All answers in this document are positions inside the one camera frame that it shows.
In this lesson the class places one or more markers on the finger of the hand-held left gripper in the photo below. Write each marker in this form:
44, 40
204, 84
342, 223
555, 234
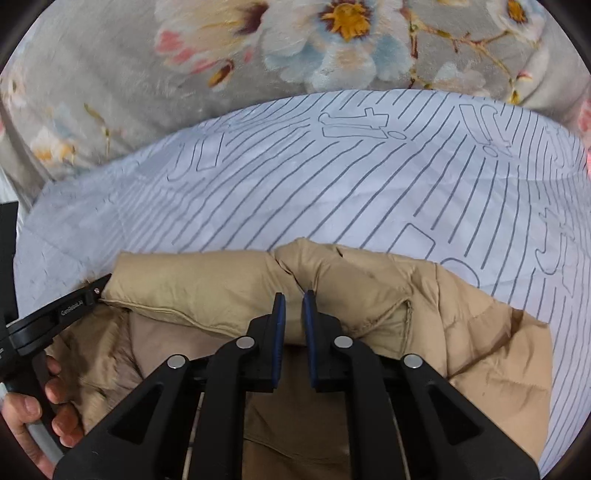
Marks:
60, 316

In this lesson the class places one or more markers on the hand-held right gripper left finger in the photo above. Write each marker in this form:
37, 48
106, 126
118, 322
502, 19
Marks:
277, 341

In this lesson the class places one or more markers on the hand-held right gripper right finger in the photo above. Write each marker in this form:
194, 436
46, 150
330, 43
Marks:
311, 341

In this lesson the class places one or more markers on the tan quilted jacket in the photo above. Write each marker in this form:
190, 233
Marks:
194, 286

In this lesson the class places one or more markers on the person's left hand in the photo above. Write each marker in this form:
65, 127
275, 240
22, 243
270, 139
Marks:
18, 420

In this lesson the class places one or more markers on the striped pale blue bedsheet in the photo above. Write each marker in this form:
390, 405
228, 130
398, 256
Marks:
323, 184

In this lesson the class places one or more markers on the grey floral blanket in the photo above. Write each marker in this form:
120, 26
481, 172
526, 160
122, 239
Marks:
115, 69

